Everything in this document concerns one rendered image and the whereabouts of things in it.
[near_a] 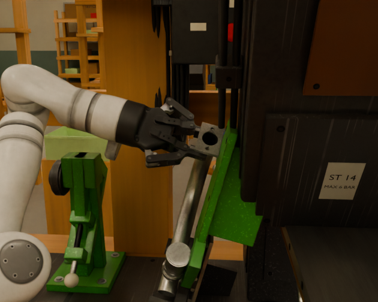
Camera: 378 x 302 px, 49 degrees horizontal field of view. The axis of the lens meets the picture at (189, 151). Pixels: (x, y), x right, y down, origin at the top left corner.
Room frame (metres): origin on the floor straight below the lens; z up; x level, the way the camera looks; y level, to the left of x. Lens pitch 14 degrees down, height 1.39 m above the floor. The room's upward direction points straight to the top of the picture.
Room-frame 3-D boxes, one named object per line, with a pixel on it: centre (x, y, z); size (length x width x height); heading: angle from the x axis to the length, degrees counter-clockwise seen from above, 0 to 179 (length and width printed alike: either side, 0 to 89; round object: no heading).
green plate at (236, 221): (0.60, -0.07, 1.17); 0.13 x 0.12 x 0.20; 85
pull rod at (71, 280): (0.73, 0.23, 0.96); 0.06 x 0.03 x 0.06; 175
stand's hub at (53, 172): (0.82, 0.27, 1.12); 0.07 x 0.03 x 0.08; 175
